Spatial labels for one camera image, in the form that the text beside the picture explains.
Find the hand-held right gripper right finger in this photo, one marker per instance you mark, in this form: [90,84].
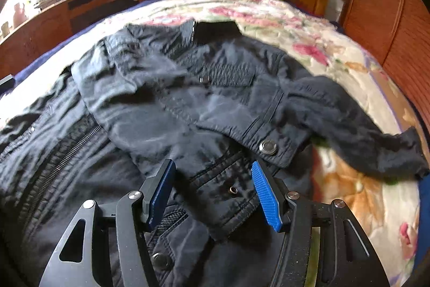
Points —
[265,198]

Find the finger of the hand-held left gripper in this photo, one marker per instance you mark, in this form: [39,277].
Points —
[5,82]

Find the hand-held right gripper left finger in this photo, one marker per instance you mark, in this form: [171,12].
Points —
[160,198]

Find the black jacket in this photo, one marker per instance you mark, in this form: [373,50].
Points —
[168,88]

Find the pale cup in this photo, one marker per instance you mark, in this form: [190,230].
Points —
[4,29]

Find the wooden cabinet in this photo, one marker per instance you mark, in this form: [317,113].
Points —
[43,31]

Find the pink bottle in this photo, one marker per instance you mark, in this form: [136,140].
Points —
[19,14]

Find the floral blanket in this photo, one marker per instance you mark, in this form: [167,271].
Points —
[302,34]

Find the wooden wardrobe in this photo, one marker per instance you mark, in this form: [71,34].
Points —
[376,4]

